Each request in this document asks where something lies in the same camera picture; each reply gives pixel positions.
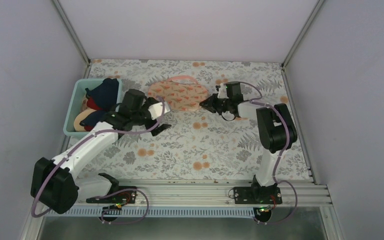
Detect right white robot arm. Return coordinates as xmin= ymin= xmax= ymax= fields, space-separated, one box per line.
xmin=199 ymin=81 xmax=298 ymax=204

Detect peach floral mesh laundry bag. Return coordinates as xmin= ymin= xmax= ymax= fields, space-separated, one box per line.
xmin=147 ymin=75 xmax=209 ymax=112

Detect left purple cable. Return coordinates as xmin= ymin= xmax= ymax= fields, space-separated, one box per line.
xmin=30 ymin=96 xmax=167 ymax=219

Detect navy beige bra lower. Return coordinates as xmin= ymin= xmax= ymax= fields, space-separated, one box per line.
xmin=73 ymin=108 xmax=107 ymax=132

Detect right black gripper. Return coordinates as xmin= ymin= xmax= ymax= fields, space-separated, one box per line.
xmin=199 ymin=93 xmax=232 ymax=116

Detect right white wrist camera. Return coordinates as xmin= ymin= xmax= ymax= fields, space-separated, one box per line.
xmin=216 ymin=83 xmax=228 ymax=99

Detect aluminium front rail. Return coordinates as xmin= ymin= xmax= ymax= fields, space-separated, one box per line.
xmin=32 ymin=179 xmax=333 ymax=208

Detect floral patterned table mat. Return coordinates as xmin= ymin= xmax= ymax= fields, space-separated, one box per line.
xmin=66 ymin=58 xmax=311 ymax=182

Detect purple cable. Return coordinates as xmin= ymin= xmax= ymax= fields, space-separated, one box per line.
xmin=239 ymin=81 xmax=299 ymax=225
xmin=30 ymin=96 xmax=167 ymax=219

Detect light blue plastic bin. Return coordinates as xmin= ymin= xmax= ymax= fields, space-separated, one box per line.
xmin=63 ymin=78 xmax=124 ymax=138

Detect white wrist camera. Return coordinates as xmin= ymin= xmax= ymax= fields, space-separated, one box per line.
xmin=147 ymin=102 xmax=171 ymax=120
xmin=216 ymin=83 xmax=228 ymax=99

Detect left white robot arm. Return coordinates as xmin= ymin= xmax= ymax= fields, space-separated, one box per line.
xmin=30 ymin=89 xmax=171 ymax=218

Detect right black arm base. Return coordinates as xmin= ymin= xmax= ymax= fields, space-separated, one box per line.
xmin=227 ymin=184 xmax=283 ymax=223

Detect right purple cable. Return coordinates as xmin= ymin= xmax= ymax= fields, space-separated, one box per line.
xmin=239 ymin=81 xmax=299 ymax=225

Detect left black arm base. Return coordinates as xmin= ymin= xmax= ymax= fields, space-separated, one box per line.
xmin=85 ymin=186 xmax=137 ymax=216

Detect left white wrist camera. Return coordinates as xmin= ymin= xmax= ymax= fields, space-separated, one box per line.
xmin=147 ymin=102 xmax=171 ymax=120

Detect navy red bra upper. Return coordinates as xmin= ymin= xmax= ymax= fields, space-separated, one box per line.
xmin=85 ymin=78 xmax=120 ymax=111

